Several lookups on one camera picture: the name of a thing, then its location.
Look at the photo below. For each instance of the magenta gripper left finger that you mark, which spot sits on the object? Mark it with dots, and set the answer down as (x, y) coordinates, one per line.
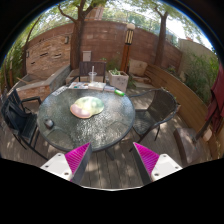
(70, 166)

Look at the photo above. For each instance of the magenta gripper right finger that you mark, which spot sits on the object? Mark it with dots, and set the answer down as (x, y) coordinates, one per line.
(153, 166)

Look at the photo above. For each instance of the white square planter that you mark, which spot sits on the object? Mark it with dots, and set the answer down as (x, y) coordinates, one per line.
(118, 79)

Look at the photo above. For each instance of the dark chair behind table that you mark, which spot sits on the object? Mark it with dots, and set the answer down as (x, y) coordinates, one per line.
(86, 67)

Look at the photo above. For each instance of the round glass patio table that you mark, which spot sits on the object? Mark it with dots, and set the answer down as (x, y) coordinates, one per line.
(102, 130)

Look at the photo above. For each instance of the black mesh chair right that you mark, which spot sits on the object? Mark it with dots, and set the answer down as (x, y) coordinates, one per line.
(162, 109)

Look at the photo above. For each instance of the wooden lamp post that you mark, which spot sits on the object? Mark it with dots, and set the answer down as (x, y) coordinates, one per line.
(128, 42)

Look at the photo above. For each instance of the pastel mouse pad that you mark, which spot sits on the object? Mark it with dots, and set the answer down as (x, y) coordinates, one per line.
(86, 107)

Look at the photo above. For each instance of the tree trunk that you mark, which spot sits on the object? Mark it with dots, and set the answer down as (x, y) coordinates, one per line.
(84, 7)
(161, 38)

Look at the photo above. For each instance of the tree trunk left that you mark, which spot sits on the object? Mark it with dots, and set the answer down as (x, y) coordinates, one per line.
(84, 7)

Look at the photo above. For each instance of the white book on table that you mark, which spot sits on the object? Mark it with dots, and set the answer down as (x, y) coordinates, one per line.
(97, 86)

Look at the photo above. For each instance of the grey computer mouse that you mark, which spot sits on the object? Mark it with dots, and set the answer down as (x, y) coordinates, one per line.
(48, 123)

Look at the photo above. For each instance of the curved wooden bench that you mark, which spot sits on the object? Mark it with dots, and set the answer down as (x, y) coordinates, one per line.
(192, 109)

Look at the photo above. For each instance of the tree trunk right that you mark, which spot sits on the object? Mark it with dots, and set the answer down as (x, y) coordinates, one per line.
(161, 38)

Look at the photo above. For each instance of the flat box on table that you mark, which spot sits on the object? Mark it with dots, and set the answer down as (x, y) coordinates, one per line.
(78, 85)

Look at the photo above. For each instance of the remote control on table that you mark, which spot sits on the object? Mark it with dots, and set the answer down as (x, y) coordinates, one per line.
(59, 90)

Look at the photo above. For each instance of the green marker pen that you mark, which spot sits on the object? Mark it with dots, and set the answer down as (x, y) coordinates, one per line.
(120, 93)

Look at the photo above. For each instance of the clear plastic cup with straw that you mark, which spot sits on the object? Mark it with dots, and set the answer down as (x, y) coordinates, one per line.
(92, 74)

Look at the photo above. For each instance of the black chair left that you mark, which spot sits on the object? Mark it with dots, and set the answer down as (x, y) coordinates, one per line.
(22, 123)

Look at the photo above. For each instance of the folded red umbrella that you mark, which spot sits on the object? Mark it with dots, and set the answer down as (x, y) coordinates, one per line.
(215, 112)

